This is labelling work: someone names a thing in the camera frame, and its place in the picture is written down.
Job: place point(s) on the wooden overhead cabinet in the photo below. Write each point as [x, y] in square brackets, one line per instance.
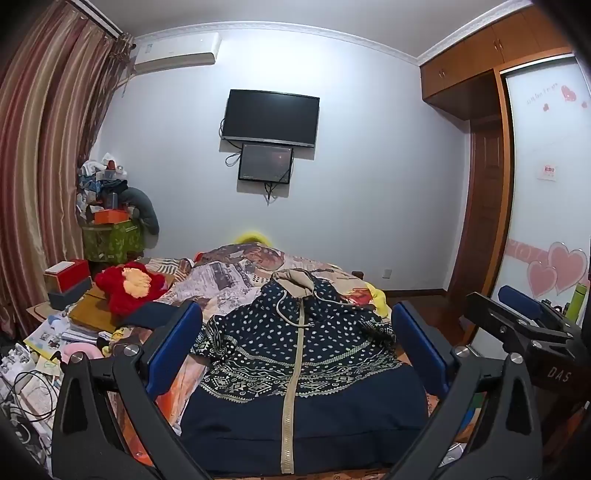
[485, 50]

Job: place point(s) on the brown wooden board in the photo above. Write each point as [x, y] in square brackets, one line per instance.
[94, 311]

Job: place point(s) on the grey neck pillow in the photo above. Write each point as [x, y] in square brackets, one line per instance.
[143, 207]

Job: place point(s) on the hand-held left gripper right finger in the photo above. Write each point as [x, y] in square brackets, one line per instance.
[418, 342]

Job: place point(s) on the small black monitor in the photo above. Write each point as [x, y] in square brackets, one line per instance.
[265, 161]

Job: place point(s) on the white air conditioner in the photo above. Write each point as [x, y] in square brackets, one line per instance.
[175, 53]

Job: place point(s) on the orange box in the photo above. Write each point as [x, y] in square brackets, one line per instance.
[111, 217]

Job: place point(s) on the brown wooden door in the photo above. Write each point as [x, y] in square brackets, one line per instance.
[480, 207]

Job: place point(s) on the striped curtain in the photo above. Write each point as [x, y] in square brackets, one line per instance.
[46, 138]

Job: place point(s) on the green patterned box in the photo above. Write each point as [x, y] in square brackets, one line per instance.
[113, 242]

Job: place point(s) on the pile of magazines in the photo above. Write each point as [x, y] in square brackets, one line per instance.
[55, 337]

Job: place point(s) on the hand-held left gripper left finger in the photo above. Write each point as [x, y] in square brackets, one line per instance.
[178, 333]

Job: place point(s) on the dark blue box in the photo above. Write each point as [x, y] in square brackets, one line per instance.
[69, 295]

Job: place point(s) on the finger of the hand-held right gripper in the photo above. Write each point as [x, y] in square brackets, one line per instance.
[519, 300]
[496, 318]

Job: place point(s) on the printed blanket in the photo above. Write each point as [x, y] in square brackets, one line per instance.
[231, 277]

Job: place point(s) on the pile of clothes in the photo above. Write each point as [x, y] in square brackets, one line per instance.
[99, 184]

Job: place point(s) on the red plush toy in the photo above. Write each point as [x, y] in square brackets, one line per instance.
[124, 286]

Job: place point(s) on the yellow cloth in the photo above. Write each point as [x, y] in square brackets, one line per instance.
[381, 302]

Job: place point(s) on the white wardrobe door with hearts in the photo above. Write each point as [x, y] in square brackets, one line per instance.
[545, 221]

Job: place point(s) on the navy patterned zip hoodie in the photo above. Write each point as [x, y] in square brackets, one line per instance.
[323, 415]

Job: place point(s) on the green bottle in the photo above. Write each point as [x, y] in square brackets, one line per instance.
[577, 304]

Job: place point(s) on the black wall television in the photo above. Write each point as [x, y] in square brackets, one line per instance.
[270, 117]

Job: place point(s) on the pink soft object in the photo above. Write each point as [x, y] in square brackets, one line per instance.
[81, 354]

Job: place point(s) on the red box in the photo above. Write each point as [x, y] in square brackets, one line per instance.
[67, 274]

